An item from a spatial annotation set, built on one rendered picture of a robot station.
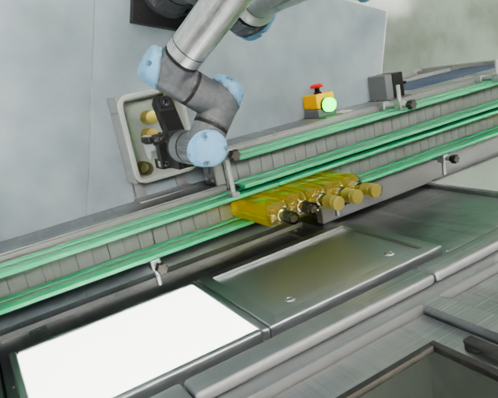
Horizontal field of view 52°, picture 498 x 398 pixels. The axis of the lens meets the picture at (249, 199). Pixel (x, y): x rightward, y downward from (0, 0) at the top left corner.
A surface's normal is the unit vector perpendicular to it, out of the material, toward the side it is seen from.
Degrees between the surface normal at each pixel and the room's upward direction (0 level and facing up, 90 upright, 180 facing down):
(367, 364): 90
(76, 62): 0
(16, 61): 0
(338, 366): 90
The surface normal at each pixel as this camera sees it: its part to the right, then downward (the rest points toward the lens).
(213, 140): 0.50, 0.13
